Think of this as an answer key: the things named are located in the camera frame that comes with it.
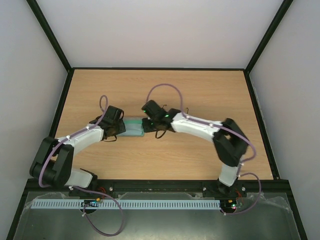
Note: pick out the light blue slotted cable duct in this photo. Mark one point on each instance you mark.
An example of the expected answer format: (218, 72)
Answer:
(129, 204)

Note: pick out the grey glasses case green lining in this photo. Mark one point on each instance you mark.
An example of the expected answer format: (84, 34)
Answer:
(133, 127)

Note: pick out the left controller board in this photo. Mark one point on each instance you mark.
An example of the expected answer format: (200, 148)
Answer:
(92, 202)

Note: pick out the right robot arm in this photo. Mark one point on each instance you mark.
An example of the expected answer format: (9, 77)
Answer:
(229, 141)

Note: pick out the right controller board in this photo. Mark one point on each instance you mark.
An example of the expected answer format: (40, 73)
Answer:
(232, 203)

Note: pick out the black aluminium frame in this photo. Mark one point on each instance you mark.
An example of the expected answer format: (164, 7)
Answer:
(207, 187)

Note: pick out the dark round sunglasses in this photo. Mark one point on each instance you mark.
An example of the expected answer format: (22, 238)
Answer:
(185, 110)

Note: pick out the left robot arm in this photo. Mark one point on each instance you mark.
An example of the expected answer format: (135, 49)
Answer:
(53, 162)

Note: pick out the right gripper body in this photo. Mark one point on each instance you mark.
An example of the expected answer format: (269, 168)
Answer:
(147, 124)

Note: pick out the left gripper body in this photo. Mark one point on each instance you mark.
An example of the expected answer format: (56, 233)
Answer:
(120, 129)

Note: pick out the controller board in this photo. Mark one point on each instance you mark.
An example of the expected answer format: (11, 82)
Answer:
(92, 202)
(232, 203)

